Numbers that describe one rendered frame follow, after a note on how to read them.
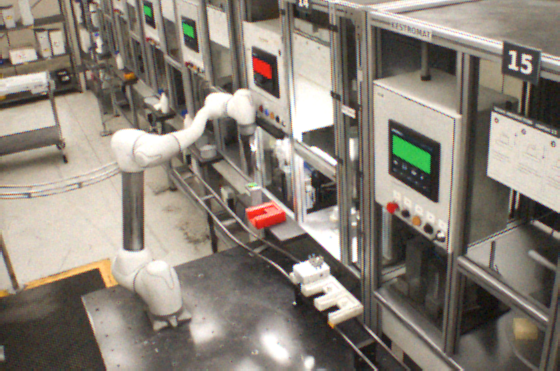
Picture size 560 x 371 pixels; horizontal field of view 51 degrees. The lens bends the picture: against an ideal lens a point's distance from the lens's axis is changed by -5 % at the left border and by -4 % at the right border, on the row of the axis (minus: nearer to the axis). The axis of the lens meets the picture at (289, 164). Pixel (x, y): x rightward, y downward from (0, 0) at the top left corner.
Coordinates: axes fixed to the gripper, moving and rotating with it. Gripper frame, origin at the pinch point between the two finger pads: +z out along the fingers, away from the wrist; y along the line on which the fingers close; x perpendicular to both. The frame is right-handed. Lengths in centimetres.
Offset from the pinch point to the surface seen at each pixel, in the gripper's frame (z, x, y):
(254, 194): 12.0, 1.0, -3.7
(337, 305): 27, 3, -86
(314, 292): 27, 6, -73
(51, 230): 112, 99, 212
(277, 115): -31.9, -9.1, -16.7
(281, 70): -55, -9, -24
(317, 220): 20.9, -19.8, -30.2
